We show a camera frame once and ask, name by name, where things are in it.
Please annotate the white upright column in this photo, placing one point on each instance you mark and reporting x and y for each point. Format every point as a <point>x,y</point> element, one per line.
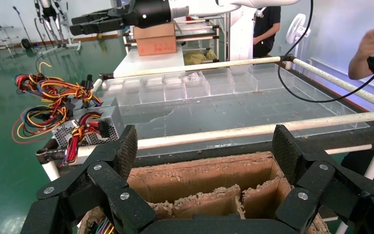
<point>242,35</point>

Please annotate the white pedestal fan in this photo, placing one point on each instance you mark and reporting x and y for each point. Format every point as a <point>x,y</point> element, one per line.
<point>298,27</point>

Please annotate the yellow crumpled cloth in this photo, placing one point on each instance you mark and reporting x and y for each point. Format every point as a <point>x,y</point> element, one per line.
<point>195,58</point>

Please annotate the brown divided cardboard box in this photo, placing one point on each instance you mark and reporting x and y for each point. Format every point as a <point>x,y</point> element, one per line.
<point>200,174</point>

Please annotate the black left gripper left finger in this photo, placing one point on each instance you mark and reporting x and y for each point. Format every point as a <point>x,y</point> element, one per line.
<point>122,193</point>

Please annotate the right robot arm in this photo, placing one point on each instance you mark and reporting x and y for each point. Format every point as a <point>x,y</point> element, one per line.
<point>206,6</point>

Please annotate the metal stand with black device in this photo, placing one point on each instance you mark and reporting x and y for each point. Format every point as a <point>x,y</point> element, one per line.
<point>49,11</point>

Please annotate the standing person in black shirt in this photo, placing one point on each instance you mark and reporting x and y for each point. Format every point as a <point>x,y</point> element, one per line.
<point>266,19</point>

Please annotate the bare person forearm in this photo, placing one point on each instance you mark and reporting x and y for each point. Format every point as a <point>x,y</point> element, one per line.
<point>358,69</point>

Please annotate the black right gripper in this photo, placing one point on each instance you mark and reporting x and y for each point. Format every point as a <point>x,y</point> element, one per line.
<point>148,14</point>

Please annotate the thin pole with black base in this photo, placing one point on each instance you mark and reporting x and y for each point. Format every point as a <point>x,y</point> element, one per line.
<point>26,43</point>

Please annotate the clear acrylic divider tray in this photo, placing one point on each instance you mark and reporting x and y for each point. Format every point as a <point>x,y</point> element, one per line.
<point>193,88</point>

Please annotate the white work table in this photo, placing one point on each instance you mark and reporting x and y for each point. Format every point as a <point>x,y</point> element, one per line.
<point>148,64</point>

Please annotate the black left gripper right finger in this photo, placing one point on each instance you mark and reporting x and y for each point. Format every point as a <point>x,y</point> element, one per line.
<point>303,193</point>

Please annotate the grey power supply mesh face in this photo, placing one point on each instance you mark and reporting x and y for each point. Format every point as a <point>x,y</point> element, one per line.
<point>109,118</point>

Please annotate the small plain cardboard box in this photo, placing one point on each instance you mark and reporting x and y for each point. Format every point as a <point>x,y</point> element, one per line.
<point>154,42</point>

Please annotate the pipe shelf rack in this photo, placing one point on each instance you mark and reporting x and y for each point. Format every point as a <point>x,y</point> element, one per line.
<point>200,28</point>

